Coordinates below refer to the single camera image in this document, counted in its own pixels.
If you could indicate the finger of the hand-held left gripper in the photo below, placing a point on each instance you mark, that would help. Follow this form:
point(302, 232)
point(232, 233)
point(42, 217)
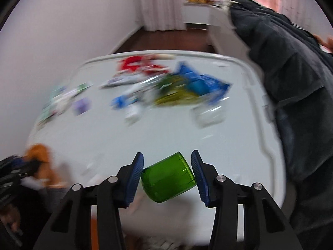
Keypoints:
point(30, 168)

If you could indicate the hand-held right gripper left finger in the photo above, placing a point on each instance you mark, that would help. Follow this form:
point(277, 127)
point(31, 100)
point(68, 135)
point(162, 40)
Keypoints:
point(135, 181)

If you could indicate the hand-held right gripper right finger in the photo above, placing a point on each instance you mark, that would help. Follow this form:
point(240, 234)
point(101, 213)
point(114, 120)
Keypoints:
point(200, 181)

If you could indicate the brown plush doll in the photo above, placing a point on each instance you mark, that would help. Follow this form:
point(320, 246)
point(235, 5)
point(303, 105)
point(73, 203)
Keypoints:
point(44, 161)

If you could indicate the green clear plastic cup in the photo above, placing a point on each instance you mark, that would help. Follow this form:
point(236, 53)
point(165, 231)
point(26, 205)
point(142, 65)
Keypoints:
point(166, 179)

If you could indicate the teal cream tube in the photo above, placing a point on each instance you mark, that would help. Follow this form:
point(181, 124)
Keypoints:
point(49, 108)

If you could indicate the blue foil packet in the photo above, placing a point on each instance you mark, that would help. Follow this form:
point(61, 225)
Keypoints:
point(205, 83)

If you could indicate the person's left hand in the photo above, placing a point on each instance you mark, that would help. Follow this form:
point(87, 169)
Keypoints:
point(10, 218)

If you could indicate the white plastic table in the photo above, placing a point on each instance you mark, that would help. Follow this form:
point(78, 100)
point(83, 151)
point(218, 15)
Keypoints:
point(166, 135)

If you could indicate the small white dropper bottle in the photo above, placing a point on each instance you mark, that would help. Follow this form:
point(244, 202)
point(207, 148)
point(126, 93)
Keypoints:
point(127, 104)

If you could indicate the white tube green print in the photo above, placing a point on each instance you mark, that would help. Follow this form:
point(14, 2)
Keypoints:
point(74, 92)

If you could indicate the yellow green clear wrapper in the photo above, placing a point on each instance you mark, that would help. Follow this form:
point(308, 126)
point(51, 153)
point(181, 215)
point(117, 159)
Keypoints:
point(174, 93)

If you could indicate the grey white tube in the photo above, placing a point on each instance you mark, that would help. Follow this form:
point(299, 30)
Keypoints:
point(122, 80)

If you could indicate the lip balm tube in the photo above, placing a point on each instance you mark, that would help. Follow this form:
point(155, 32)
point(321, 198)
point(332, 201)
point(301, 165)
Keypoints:
point(164, 56)

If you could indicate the dark padded coat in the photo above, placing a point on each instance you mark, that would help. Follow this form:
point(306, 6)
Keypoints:
point(291, 83)

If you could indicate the grey patterned curtain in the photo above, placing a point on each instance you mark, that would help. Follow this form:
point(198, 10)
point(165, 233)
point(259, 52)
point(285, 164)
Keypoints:
point(161, 5)

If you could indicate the white bed frame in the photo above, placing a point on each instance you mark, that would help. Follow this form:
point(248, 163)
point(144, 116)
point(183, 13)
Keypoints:
point(197, 13)

